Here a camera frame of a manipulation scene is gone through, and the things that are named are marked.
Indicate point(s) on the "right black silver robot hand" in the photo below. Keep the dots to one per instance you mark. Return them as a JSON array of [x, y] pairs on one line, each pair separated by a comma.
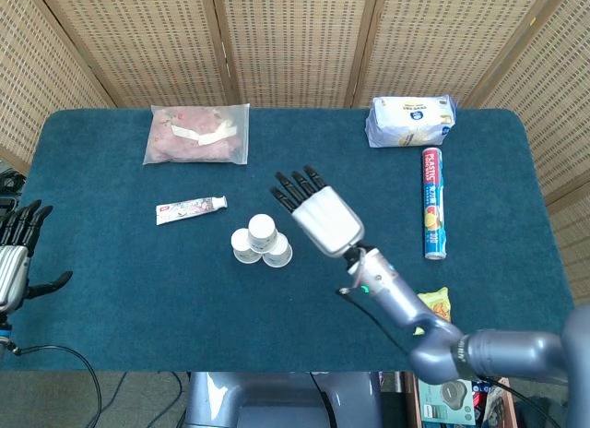
[[329, 220]]

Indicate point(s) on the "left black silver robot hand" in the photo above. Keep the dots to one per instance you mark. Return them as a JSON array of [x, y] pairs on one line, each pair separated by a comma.
[[11, 271]]

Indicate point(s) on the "white cup blue green print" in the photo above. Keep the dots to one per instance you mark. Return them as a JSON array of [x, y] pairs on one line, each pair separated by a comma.
[[262, 229]]

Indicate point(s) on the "white cup green flower print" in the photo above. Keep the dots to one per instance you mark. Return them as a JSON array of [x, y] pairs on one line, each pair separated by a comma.
[[242, 247]]

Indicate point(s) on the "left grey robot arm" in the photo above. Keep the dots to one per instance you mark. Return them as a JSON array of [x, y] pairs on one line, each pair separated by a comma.
[[3, 331]]

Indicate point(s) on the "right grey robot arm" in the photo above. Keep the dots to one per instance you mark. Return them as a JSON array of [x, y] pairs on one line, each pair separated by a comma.
[[502, 354]]

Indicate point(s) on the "white cup blue flower print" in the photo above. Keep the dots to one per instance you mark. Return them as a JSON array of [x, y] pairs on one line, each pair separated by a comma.
[[279, 255]]

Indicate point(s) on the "blue red food wrap roll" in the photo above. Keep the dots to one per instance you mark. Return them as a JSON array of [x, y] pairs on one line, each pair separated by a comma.
[[434, 202]]

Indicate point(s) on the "white blue tissue pack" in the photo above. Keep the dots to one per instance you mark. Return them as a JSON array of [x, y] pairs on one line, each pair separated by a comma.
[[410, 121]]

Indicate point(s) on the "yellow snack packet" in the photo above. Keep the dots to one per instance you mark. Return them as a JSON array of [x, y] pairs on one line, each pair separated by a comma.
[[438, 302]]

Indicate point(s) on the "white floral toothpaste tube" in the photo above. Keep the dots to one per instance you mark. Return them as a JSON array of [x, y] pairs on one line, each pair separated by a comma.
[[189, 210]]

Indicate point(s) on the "clear zip bag pink cloth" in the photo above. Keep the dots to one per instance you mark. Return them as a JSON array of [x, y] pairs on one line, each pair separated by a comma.
[[196, 135]]

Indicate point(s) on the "blue felt table cloth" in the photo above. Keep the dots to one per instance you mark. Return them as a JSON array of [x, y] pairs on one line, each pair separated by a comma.
[[184, 317]]

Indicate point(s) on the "woven rattan folding screen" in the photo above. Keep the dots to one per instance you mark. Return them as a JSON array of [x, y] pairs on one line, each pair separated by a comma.
[[295, 40]]

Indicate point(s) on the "grey robot torso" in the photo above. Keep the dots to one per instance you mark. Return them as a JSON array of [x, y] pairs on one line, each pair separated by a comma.
[[276, 400]]

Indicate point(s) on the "teal product box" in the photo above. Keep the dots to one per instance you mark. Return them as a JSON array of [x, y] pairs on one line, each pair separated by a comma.
[[444, 400]]

